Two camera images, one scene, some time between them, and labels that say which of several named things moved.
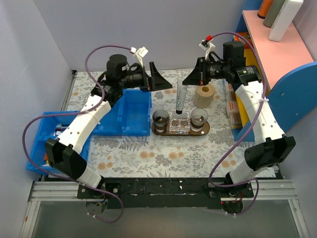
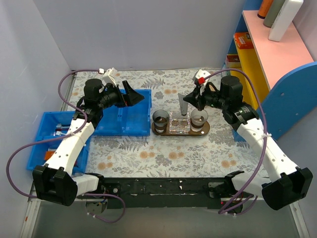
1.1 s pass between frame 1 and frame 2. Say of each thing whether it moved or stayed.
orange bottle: stayed
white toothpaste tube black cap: moved
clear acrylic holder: stayed
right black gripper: moved
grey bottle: stayed
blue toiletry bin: stayed
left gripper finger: moved
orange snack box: stayed
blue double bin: stayed
